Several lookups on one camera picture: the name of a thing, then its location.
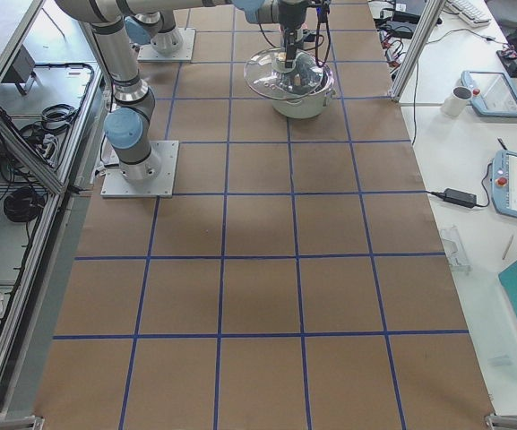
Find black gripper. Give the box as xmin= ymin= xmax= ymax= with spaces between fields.
xmin=282 ymin=26 xmax=304 ymax=71

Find glass pot lid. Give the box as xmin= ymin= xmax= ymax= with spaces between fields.
xmin=244 ymin=47 xmax=323 ymax=100

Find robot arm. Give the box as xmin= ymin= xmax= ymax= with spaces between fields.
xmin=117 ymin=1 xmax=331 ymax=55
xmin=56 ymin=1 xmax=228 ymax=182

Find mint green cooking pot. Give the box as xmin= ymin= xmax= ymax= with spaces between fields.
xmin=271 ymin=65 xmax=337 ymax=119

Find white mug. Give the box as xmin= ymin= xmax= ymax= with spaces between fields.
xmin=440 ymin=86 xmax=472 ymax=117

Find blue teach pendant far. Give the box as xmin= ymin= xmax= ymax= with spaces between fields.
xmin=461 ymin=71 xmax=517 ymax=118

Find black power adapter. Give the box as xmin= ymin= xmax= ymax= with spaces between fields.
xmin=443 ymin=188 xmax=477 ymax=209

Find clear plastic holder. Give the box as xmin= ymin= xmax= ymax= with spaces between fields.
xmin=439 ymin=226 xmax=470 ymax=273

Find aluminium frame post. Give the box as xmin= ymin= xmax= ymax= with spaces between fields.
xmin=390 ymin=0 xmax=445 ymax=102

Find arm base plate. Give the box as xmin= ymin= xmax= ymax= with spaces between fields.
xmin=138 ymin=27 xmax=196 ymax=63
xmin=100 ymin=141 xmax=179 ymax=198

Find coiled black cables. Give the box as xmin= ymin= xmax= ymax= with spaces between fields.
xmin=3 ymin=185 xmax=47 ymax=224

